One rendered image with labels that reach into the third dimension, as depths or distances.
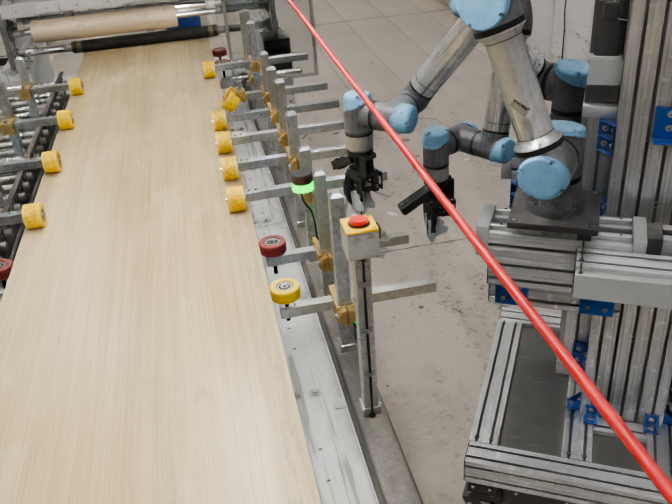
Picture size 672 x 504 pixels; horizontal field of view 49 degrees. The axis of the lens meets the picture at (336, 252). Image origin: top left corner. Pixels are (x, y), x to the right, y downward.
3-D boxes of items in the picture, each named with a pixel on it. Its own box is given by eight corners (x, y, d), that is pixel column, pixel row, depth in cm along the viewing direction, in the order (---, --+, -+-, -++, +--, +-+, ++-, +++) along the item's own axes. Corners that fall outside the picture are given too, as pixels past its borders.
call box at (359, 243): (372, 244, 163) (370, 213, 159) (380, 260, 157) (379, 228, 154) (341, 249, 162) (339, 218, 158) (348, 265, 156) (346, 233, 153)
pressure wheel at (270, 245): (287, 264, 226) (283, 231, 220) (291, 277, 219) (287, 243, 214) (261, 268, 225) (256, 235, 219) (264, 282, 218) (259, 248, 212)
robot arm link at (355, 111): (366, 99, 186) (336, 96, 190) (368, 140, 191) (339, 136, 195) (379, 89, 192) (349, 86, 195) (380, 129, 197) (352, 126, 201)
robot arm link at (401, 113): (423, 95, 191) (384, 91, 195) (407, 109, 182) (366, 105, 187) (424, 124, 195) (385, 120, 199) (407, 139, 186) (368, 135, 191)
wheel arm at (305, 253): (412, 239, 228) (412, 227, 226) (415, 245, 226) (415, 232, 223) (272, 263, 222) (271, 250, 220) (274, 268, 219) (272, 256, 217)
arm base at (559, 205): (586, 195, 199) (590, 161, 194) (584, 221, 187) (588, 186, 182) (529, 191, 203) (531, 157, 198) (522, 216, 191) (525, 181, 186)
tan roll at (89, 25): (266, 13, 441) (263, -8, 435) (268, 18, 430) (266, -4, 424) (17, 43, 421) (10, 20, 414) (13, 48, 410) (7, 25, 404)
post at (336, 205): (352, 343, 207) (340, 188, 182) (355, 351, 204) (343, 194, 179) (340, 345, 206) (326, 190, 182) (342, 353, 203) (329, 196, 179)
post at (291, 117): (307, 233, 273) (295, 109, 248) (309, 238, 270) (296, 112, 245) (298, 235, 272) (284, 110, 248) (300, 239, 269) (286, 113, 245)
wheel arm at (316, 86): (326, 87, 329) (326, 80, 327) (328, 89, 326) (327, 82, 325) (245, 98, 324) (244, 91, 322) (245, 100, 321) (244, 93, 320)
